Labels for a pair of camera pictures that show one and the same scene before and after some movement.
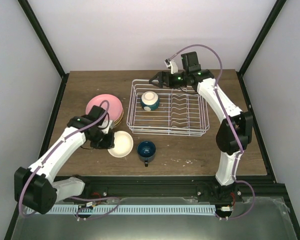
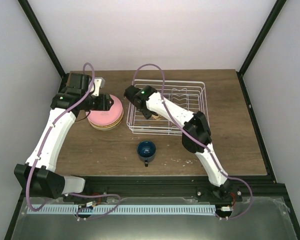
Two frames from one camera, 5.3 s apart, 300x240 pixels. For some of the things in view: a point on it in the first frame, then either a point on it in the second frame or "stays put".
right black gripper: [162, 75] → [147, 116]
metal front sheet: [263, 218] stays put
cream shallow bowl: [123, 144] → [156, 117]
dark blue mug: [146, 150] stays put
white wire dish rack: [154, 110] stays put
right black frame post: [277, 6] stays put
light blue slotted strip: [131, 209] stays put
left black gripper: [109, 144] → [104, 104]
